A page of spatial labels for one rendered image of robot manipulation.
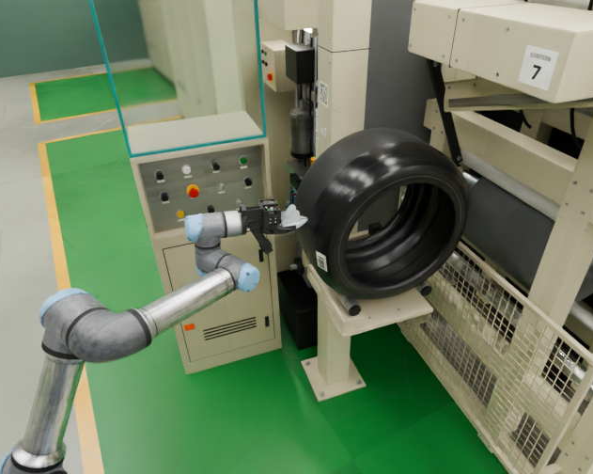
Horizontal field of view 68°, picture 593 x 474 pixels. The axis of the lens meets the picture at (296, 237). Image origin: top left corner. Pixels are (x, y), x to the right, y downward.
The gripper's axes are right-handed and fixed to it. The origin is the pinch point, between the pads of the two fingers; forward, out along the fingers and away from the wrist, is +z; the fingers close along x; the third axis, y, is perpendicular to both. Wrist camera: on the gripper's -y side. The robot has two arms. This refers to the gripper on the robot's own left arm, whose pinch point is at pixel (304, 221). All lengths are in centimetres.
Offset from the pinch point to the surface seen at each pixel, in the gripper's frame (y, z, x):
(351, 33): 50, 21, 27
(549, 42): 57, 40, -30
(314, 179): 11.0, 4.9, 6.3
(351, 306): -29.6, 16.5, -9.9
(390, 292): -24.6, 29.3, -11.7
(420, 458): -118, 58, -25
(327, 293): -35.5, 14.1, 4.3
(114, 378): -132, -73, 70
